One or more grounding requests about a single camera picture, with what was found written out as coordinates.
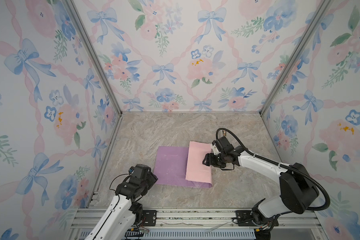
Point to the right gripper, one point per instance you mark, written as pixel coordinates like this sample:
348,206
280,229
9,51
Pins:
208,158

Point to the purple wrapping paper sheet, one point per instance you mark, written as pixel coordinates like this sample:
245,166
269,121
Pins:
183,166

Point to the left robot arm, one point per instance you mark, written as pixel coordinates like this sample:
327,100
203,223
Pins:
125,211

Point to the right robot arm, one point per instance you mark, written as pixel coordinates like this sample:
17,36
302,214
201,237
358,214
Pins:
297,192

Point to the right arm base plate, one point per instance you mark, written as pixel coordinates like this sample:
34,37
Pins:
246,218

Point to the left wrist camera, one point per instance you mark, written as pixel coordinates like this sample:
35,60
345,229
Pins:
132,171

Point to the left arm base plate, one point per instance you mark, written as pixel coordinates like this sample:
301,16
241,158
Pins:
145,218

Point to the white slotted cable duct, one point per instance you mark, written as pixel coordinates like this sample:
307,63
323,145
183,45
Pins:
184,234

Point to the aluminium front rail frame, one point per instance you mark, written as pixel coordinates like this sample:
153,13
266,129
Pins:
291,226

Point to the left aluminium corner post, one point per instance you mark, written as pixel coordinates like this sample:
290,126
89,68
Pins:
83,34

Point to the aluminium corner post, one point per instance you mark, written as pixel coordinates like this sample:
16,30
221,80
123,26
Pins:
83,34
317,17

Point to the right aluminium corner post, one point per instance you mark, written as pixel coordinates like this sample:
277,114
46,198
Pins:
317,17

